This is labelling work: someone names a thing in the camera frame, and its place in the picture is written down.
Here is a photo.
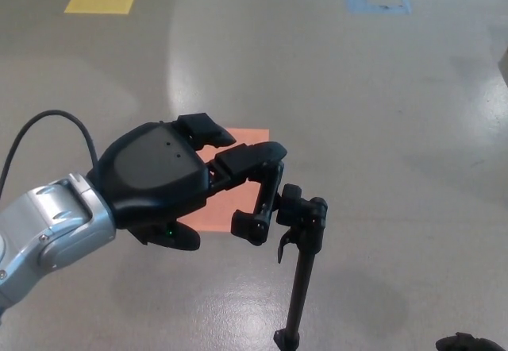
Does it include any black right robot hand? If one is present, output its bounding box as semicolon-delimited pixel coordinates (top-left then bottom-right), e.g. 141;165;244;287
435;331;508;351

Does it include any orange floor marker patch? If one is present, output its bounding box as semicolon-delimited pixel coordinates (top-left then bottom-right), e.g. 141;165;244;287
180;128;270;233

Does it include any black phone stand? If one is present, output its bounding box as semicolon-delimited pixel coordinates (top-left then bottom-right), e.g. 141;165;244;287
230;160;329;351

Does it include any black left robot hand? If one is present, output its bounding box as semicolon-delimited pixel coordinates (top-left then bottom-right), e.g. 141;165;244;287
86;113;288;251

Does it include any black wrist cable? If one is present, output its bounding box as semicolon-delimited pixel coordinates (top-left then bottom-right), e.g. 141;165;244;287
0;109;100;193

